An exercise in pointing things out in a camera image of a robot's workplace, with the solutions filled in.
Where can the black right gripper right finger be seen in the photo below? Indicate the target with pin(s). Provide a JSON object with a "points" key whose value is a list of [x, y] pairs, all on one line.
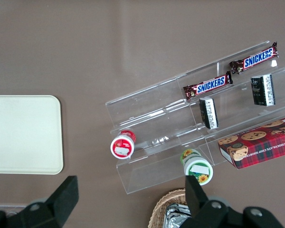
{"points": [[204, 211]]}

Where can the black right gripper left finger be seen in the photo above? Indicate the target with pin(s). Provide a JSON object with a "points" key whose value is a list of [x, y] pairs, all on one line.
{"points": [[59, 204]]}

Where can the light oval wicker basket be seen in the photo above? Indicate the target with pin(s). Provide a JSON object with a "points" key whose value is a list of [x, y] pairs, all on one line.
{"points": [[156, 213]]}

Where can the cream plastic tray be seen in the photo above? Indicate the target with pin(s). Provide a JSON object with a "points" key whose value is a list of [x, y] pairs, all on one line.
{"points": [[26, 135]]}

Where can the green lid yoghurt cup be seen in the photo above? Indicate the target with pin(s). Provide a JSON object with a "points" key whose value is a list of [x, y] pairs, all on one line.
{"points": [[199, 167]]}

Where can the red lid yoghurt cup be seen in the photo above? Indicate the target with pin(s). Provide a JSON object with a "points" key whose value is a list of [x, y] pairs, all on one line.
{"points": [[121, 147]]}

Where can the red tartan cookie box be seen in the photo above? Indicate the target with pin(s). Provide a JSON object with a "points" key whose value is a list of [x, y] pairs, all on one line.
{"points": [[263, 147]]}

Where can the small black chocolate box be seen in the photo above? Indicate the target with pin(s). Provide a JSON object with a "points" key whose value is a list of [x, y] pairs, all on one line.
{"points": [[262, 90], [209, 112]]}

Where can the clear acrylic stepped shelf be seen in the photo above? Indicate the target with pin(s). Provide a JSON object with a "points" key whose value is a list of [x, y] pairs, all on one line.
{"points": [[156, 123]]}

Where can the snickers chocolate bar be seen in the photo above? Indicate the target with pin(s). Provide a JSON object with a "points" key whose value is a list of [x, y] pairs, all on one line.
{"points": [[254, 59], [207, 88]]}

